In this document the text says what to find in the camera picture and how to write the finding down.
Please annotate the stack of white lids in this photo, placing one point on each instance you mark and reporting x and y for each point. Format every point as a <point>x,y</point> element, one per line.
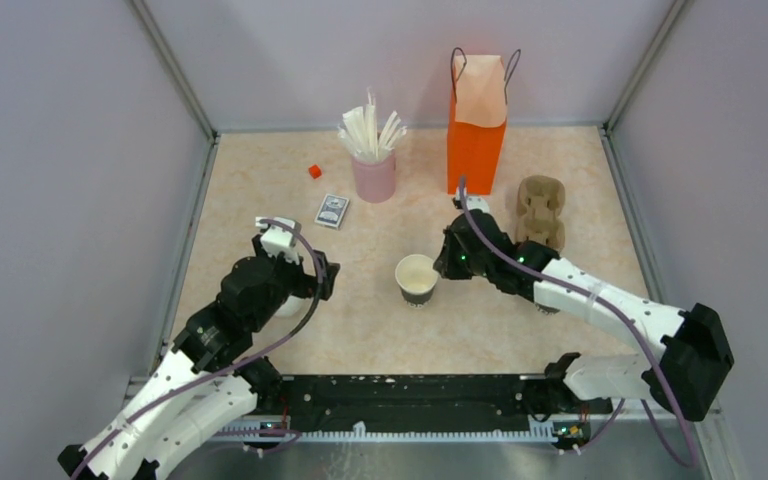
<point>290,307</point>

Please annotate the blue playing card box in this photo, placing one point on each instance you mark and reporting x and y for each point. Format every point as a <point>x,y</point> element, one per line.
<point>332,211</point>

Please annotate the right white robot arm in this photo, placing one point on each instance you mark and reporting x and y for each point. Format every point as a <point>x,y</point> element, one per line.
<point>682,356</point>

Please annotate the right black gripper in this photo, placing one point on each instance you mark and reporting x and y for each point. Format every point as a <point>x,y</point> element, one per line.
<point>445,264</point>

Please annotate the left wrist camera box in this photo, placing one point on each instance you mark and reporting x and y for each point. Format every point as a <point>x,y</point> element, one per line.
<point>277,237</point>

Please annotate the small orange cube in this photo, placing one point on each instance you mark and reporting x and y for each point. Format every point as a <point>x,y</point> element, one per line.
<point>315,171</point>

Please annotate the orange paper bag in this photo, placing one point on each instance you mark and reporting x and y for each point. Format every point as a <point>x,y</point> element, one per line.
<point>478,115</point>

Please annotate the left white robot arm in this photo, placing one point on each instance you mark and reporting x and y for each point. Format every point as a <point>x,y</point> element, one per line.
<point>207,378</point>

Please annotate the brown pulp cup carrier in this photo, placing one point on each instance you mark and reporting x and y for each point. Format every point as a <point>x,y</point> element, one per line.
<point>540,202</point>

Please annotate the stack of paper cups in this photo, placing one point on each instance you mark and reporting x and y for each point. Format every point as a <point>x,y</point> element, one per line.
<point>546,310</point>

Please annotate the black paper coffee cup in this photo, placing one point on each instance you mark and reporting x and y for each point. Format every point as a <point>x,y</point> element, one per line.
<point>416,279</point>

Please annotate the white wrapped straws bundle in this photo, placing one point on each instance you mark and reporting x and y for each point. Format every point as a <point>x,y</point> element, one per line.
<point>364,138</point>

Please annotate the pink straw holder cup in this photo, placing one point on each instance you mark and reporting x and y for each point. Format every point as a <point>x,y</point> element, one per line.
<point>375,182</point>

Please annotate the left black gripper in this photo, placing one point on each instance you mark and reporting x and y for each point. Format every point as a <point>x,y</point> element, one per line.
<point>307,282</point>

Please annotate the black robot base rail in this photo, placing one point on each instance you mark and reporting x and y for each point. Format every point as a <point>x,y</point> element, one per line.
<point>509,407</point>

